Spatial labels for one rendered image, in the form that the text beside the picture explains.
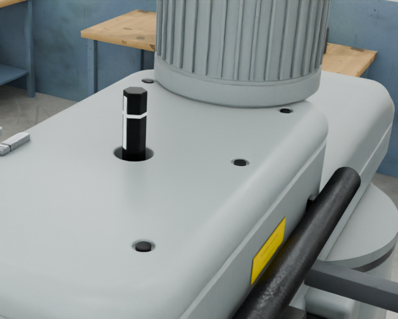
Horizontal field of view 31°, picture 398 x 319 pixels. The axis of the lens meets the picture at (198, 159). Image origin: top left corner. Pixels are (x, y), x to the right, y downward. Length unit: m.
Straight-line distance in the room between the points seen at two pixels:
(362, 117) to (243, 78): 0.47
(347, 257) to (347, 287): 0.19
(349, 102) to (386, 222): 0.22
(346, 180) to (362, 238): 0.39
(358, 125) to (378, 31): 3.76
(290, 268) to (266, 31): 0.25
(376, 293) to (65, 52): 5.19
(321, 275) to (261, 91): 0.31
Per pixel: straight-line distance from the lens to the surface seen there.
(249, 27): 0.76
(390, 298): 0.98
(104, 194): 0.59
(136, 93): 0.64
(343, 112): 1.19
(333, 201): 0.80
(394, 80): 4.99
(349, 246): 1.20
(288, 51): 0.79
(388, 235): 1.26
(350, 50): 4.84
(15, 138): 0.68
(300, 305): 0.99
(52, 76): 6.16
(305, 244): 0.71
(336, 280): 0.99
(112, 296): 0.48
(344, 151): 1.09
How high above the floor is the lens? 2.17
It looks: 25 degrees down
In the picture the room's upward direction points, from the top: 4 degrees clockwise
